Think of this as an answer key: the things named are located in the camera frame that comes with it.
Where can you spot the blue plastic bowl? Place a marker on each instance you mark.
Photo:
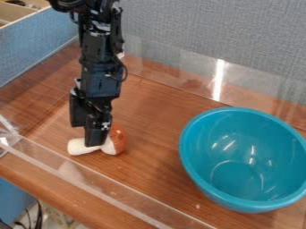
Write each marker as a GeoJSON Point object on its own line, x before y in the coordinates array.
{"type": "Point", "coordinates": [245, 157]}

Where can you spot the white brown toy mushroom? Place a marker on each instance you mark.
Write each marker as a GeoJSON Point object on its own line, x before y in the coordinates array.
{"type": "Point", "coordinates": [113, 147]}

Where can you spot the clear acrylic barrier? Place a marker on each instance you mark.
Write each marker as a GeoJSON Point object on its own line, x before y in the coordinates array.
{"type": "Point", "coordinates": [39, 91]}
{"type": "Point", "coordinates": [149, 209]}
{"type": "Point", "coordinates": [216, 79]}

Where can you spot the clear acrylic back barrier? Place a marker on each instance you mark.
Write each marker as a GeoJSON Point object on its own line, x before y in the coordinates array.
{"type": "Point", "coordinates": [216, 79]}

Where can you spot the wooden shelf unit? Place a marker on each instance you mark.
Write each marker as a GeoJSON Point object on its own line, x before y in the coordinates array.
{"type": "Point", "coordinates": [31, 12]}

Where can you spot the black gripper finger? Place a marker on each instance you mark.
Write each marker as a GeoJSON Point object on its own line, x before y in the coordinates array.
{"type": "Point", "coordinates": [97, 129]}
{"type": "Point", "coordinates": [78, 111]}

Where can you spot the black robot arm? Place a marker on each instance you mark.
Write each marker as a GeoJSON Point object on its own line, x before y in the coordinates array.
{"type": "Point", "coordinates": [98, 20]}

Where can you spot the clear acrylic front barrier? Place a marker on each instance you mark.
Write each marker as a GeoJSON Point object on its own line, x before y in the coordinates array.
{"type": "Point", "coordinates": [149, 209]}

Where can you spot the clear acrylic left barrier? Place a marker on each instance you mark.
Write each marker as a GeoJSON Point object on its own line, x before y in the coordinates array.
{"type": "Point", "coordinates": [39, 91]}

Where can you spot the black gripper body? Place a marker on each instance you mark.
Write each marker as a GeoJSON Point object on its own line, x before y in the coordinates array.
{"type": "Point", "coordinates": [99, 87]}

